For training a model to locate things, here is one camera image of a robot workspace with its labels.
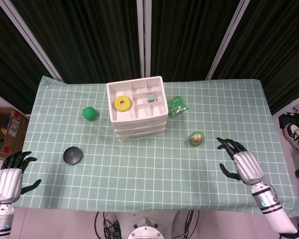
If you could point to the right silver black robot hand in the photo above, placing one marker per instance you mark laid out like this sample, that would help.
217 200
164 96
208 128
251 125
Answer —
248 166

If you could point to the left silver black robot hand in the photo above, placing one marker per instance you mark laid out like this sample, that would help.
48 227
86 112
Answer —
7 184

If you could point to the clear plastic drawer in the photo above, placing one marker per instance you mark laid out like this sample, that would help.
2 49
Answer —
139 125

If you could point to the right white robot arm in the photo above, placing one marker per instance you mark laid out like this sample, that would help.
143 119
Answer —
274 211

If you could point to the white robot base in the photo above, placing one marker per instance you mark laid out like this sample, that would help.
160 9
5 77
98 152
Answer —
145 229

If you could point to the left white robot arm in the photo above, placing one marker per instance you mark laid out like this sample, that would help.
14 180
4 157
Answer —
2 219

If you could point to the white plastic drawer cabinet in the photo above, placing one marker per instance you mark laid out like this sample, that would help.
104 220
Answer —
122 87

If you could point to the cardboard box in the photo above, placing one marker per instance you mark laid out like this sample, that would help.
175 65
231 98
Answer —
5 129

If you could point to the white black sneaker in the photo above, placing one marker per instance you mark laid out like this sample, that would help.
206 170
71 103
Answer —
296 137

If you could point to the green gold foil egg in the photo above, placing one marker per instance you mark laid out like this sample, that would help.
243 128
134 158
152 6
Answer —
196 139

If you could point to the black electronic device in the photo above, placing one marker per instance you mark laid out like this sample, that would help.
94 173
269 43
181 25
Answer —
292 120

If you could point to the black round disc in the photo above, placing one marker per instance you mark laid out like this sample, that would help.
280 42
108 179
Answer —
73 155

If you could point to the green snack packet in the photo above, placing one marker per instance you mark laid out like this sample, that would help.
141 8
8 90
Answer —
177 107

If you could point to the green checked tablecloth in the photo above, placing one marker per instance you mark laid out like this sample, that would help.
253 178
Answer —
149 174

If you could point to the green ball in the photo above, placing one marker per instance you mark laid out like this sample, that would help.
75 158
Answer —
89 113

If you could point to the small teal cube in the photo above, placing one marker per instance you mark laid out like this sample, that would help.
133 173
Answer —
151 98

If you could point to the black curtain panel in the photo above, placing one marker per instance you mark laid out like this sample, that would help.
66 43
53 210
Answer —
5 62
189 37
89 37
276 49

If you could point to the white frame post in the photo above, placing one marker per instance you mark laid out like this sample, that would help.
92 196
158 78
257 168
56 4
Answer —
30 39
226 39
144 37

